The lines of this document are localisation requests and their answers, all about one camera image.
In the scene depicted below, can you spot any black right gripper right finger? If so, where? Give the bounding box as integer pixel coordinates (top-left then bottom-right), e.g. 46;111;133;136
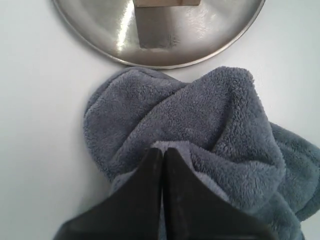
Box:
162;148;277;240

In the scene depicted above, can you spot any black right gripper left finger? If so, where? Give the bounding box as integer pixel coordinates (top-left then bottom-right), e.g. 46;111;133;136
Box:
54;148;163;240

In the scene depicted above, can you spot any grey fluffy towel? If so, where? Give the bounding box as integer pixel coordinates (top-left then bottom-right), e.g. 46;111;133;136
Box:
83;67;320;240

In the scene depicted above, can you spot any light wooden cube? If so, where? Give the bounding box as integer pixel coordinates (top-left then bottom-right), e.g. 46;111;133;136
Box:
133;0;201;8

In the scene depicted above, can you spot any round stainless steel plate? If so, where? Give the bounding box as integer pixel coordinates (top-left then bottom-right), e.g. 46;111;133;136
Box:
53;0;265;70

